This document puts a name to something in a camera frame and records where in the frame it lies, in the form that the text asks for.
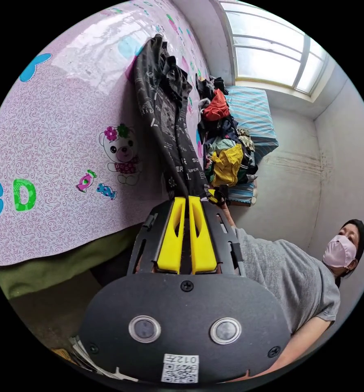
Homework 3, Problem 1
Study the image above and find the person's body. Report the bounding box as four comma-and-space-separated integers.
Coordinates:
232, 218, 364, 336

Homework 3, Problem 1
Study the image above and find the window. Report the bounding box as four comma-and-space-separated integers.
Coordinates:
220, 0, 330, 96

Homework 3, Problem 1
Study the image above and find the bed with pink printed sheet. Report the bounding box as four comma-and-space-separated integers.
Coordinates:
0, 0, 214, 301

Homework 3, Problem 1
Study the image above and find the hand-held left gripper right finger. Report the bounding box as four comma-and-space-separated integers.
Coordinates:
188, 196, 218, 275

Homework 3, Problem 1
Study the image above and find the pile of clothes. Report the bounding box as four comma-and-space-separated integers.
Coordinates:
196, 76, 259, 188

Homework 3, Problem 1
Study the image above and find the blue striped folded quilt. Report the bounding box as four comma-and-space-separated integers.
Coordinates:
224, 85, 280, 206

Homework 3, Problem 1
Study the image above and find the person's left forearm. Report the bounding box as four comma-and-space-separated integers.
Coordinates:
277, 315, 337, 370

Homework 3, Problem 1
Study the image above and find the person's right hand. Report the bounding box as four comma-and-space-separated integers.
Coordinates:
220, 204, 238, 229

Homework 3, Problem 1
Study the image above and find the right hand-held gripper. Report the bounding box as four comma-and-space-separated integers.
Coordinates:
207, 183, 231, 209

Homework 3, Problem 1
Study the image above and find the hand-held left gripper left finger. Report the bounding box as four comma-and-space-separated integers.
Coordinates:
156, 197, 186, 274

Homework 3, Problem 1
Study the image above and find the black shirt with a print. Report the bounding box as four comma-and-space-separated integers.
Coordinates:
132, 33, 208, 201

